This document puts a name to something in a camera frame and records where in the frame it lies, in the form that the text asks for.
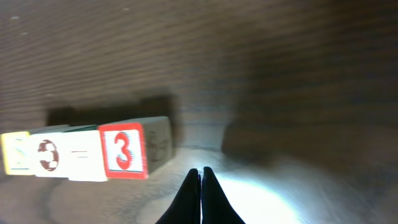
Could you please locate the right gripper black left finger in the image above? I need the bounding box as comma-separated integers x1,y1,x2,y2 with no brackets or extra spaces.
156,169,201,224

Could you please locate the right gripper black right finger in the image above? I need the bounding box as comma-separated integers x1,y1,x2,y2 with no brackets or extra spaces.
201,167,244,224

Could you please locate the red number 3 block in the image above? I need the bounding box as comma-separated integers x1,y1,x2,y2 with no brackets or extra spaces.
98,116,174,179

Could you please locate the red A wooden block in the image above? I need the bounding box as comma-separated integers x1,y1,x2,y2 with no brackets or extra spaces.
63,125,108,182

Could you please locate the soccer ball wooden block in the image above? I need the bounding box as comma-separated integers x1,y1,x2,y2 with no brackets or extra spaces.
28,124,70,178

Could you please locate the yellow top wooden block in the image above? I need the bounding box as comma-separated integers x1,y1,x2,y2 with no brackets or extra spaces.
1,131,34,175

